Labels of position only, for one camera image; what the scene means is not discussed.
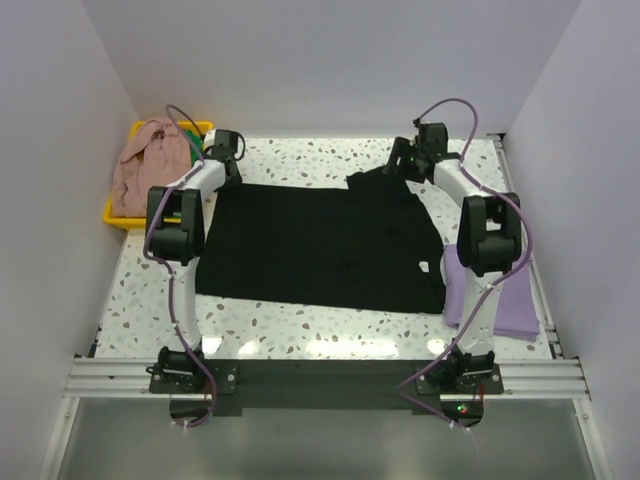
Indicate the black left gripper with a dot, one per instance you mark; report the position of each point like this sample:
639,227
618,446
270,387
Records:
236,180

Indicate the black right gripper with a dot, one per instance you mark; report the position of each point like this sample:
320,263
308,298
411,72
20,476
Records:
400,149

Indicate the black t shirt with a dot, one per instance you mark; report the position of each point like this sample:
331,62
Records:
371,246

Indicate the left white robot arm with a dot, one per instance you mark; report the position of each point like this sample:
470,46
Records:
175,236

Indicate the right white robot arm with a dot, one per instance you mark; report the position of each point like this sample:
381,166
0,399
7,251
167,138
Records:
489,241

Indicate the green t shirt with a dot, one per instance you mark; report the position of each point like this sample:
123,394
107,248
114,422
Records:
195,142

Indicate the pink t shirt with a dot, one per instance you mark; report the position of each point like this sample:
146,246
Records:
145,165

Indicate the folded purple t shirt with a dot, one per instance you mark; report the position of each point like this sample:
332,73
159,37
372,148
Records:
516,316

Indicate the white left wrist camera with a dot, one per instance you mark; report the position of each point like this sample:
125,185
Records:
209,139

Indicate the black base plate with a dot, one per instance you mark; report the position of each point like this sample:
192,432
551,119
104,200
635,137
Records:
419,393

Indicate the aluminium front rail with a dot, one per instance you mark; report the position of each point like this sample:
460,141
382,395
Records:
131,378

